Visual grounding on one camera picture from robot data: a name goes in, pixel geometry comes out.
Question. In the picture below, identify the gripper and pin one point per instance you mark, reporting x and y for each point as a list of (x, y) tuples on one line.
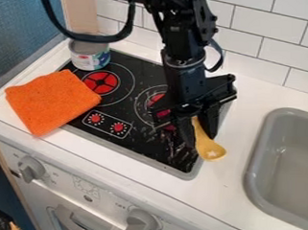
[(190, 85)]

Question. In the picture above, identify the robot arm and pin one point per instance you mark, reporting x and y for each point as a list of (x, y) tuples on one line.
[(181, 28)]

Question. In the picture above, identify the yellow brush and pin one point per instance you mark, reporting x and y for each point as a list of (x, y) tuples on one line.
[(209, 148)]

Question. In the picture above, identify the toy stove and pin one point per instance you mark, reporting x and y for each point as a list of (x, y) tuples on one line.
[(130, 132)]

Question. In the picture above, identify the toy sink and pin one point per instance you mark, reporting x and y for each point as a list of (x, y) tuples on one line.
[(286, 170)]

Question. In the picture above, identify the white and teal can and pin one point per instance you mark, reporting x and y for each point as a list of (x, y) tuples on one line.
[(90, 56)]

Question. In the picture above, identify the orange cloth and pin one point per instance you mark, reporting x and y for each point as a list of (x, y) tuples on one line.
[(50, 99)]

